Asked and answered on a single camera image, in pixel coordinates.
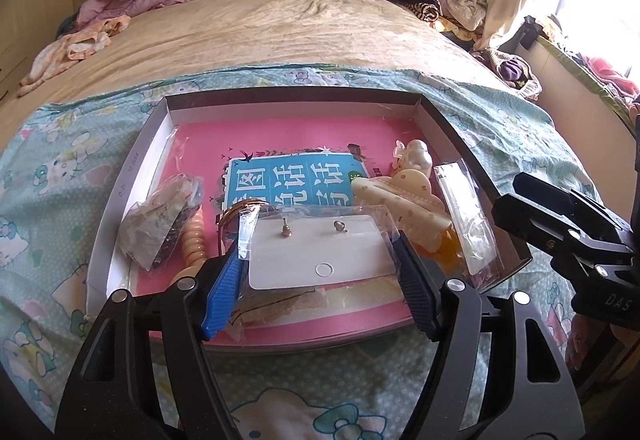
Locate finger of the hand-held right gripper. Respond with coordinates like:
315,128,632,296
512,171,634,247
491,193,587,267

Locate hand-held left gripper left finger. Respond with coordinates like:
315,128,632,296
55,247,251,440

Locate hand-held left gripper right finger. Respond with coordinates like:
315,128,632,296
392,237,586,440

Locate gold wristwatch with brown strap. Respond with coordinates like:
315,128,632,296
217,197,266,256

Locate cream dotted hair claw clip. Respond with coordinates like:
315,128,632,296
350,167,451,246

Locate clear bag with grey contents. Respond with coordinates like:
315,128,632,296
117,173,203,271

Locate bagged white earring card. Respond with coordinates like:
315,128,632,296
235,205,406,311

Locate shallow grey cardboard box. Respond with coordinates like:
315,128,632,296
85,88,533,353

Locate long clear plastic bag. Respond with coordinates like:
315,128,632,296
432,159,501,276

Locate pink clothes on windowsill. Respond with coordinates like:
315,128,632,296
540,30,640,121

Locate pink book with blue label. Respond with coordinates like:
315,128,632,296
130,116,451,346

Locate basket of clothes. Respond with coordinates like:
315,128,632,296
472,48,543,101

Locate small black object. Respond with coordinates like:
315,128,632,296
520,15,543,48

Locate cartoon cat printed blanket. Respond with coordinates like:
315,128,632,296
0,65,601,440

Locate beige bed cover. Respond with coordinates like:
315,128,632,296
0,0,501,141

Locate peach patterned garment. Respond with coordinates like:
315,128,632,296
17,15,132,97

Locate orange spiral hair tie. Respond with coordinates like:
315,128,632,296
175,213,208,278

